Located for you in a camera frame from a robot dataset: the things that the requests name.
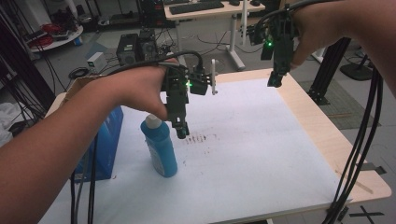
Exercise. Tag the white table mat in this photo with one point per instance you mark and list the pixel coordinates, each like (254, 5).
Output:
(236, 149)

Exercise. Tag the round white table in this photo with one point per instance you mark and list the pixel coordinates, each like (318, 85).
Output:
(59, 40)

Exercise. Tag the small white device box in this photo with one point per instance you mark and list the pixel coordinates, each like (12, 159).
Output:
(96, 61)

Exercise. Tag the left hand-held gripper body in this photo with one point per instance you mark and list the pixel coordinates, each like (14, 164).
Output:
(176, 90)

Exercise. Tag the blue box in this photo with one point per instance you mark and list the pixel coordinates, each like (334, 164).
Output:
(107, 146)

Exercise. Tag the black keyboard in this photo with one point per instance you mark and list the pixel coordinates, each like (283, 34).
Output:
(196, 6)

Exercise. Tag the person's left hand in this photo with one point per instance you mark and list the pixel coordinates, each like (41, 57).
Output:
(140, 87)

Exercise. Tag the black round stand base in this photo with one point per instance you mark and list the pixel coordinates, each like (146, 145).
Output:
(356, 71)

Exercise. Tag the blue bottle with white cap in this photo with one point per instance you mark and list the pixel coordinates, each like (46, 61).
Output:
(160, 146)

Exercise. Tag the black computer tower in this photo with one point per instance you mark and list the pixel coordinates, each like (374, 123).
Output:
(134, 46)

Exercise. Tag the dark floor mat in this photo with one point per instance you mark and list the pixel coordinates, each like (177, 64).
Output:
(339, 105)

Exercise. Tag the black metal stand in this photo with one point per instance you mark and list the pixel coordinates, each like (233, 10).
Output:
(328, 71)

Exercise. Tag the person's right hand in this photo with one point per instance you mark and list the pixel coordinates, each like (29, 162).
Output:
(317, 28)

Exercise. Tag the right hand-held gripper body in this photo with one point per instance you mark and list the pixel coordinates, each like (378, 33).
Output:
(281, 40)

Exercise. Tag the white desk with wooden top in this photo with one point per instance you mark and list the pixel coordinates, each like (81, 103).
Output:
(214, 14)

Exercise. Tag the black tape cross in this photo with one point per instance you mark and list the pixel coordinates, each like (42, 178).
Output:
(366, 214)

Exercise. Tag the brown cardboard box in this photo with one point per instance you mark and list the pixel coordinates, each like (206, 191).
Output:
(76, 87)

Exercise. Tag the grey tape strip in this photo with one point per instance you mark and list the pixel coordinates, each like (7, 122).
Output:
(375, 168)

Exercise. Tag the black computer mouse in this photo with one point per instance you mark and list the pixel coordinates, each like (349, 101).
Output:
(234, 2)

